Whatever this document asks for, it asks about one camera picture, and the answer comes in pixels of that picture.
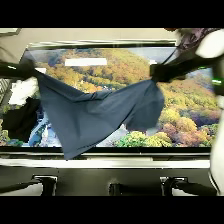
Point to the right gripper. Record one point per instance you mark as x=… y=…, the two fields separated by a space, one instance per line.
x=160 y=72

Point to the blue-grey garment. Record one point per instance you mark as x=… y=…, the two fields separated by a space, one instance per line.
x=90 y=116

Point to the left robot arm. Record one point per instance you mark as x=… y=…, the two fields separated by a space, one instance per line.
x=13 y=70

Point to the purple patterned garment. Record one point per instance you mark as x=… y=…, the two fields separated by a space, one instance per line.
x=190 y=39

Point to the white garment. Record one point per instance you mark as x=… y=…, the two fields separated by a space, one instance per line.
x=22 y=90

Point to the black garment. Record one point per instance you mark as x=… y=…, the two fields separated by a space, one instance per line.
x=20 y=121

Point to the silver frame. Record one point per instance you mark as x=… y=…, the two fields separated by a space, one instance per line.
x=106 y=164

